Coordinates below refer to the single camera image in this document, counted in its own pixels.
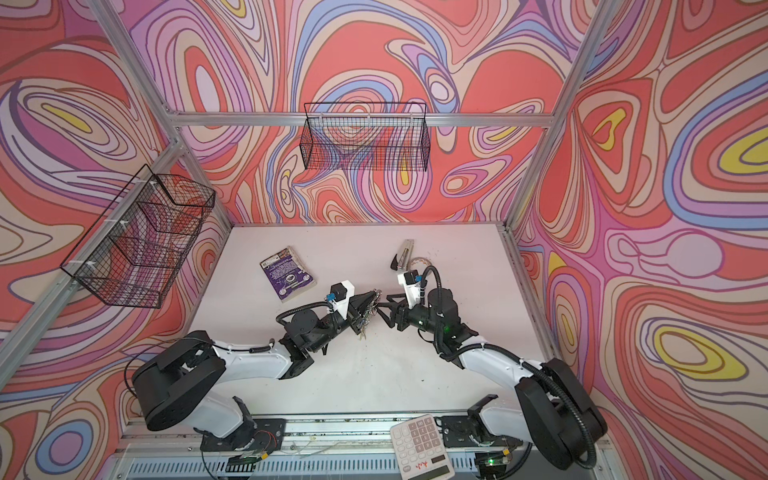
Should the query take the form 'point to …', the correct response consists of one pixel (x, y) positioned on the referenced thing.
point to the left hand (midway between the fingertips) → (379, 295)
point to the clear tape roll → (420, 264)
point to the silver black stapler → (402, 261)
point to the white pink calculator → (420, 450)
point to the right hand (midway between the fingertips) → (385, 308)
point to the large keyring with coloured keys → (369, 314)
